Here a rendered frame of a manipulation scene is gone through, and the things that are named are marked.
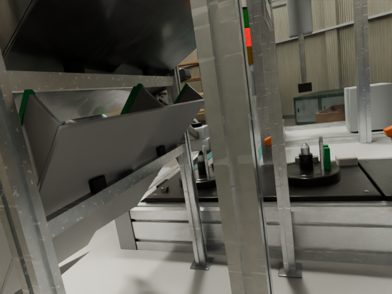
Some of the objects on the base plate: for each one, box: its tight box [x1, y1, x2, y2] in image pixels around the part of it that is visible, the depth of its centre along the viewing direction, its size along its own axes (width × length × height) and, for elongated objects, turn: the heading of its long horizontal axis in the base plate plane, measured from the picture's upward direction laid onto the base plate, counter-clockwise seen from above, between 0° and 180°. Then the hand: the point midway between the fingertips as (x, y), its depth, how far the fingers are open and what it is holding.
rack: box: [0, 0, 302, 294], centre depth 30 cm, size 21×36×80 cm, turn 19°
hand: (199, 130), depth 71 cm, fingers closed on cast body, 4 cm apart
